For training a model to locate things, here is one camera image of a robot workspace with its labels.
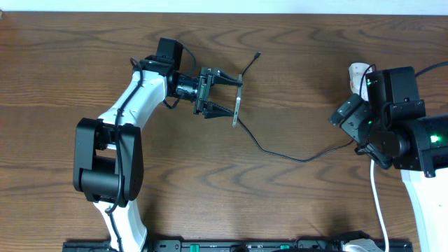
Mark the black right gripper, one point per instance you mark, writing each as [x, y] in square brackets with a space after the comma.
[352, 122]

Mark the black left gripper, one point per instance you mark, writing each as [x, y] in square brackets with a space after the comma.
[204, 92]

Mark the Galaxy S25 Ultra smartphone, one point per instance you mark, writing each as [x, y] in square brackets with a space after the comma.
[237, 102]

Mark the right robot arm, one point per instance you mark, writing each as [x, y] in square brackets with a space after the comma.
[387, 119]

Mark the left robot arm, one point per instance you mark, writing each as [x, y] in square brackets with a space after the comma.
[108, 157]

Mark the white power strip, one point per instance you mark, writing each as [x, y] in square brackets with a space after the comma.
[357, 72]

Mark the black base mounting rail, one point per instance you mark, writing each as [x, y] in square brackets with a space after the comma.
[350, 241]

